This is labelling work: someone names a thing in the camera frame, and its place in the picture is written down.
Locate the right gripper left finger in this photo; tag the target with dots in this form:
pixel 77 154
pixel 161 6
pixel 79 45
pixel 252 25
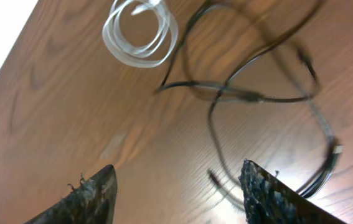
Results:
pixel 93 201

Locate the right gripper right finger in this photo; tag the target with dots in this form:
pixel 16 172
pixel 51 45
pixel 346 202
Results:
pixel 267 200

